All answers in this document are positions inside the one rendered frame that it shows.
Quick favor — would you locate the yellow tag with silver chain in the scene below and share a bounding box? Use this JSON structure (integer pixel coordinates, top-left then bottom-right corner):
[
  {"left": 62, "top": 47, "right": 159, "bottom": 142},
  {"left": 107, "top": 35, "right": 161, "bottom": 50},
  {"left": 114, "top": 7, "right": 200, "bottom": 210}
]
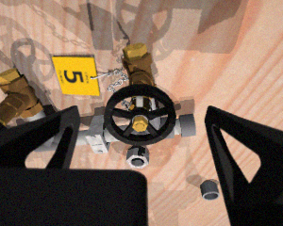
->
[{"left": 52, "top": 56, "right": 128, "bottom": 96}]

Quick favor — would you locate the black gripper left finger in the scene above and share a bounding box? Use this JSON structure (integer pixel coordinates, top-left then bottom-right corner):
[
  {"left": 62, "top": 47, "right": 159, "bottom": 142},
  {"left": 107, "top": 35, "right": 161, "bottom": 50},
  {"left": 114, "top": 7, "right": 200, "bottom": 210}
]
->
[{"left": 0, "top": 105, "right": 81, "bottom": 169}]

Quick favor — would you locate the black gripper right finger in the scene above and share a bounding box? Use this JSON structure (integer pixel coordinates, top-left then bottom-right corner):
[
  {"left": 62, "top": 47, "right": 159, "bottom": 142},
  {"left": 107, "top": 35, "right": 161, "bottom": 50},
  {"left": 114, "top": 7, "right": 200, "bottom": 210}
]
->
[{"left": 204, "top": 105, "right": 283, "bottom": 226}]

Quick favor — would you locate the dark grey cylinder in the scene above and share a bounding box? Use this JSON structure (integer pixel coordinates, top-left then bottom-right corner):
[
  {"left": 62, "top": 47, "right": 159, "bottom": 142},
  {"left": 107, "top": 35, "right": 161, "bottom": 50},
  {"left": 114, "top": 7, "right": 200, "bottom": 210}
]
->
[{"left": 200, "top": 182, "right": 220, "bottom": 201}]

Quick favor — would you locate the silver hex nut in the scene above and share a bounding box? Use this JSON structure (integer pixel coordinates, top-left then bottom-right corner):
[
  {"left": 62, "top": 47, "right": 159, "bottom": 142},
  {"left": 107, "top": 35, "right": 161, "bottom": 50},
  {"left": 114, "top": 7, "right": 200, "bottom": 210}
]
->
[{"left": 126, "top": 147, "right": 149, "bottom": 169}]

